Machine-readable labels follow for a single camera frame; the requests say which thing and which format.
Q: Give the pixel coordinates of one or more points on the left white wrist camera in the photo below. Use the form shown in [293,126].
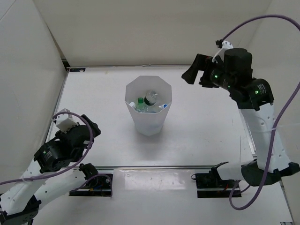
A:
[64,122]

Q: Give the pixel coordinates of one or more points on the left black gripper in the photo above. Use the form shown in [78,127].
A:
[62,135]

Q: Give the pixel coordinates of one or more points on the black label plastic bottle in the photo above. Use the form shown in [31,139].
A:
[151,97]

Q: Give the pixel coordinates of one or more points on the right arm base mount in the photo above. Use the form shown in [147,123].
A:
[210,185]

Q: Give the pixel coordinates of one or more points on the blue label bottle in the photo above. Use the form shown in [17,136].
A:
[133,105]
[156,108]

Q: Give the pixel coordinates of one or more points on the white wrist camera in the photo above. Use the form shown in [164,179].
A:
[223,46]
[64,122]

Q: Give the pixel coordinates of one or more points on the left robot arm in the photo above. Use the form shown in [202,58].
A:
[55,170]

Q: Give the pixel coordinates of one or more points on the green soda bottle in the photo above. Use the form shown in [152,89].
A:
[141,106]

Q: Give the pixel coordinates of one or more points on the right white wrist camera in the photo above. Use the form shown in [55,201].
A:
[223,46]

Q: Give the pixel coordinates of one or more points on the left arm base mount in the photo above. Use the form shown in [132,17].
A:
[96,184]

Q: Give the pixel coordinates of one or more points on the white plastic bin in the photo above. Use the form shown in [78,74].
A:
[148,123]

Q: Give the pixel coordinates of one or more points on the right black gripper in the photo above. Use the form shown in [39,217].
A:
[190,74]

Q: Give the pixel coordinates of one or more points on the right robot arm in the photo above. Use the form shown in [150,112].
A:
[255,102]

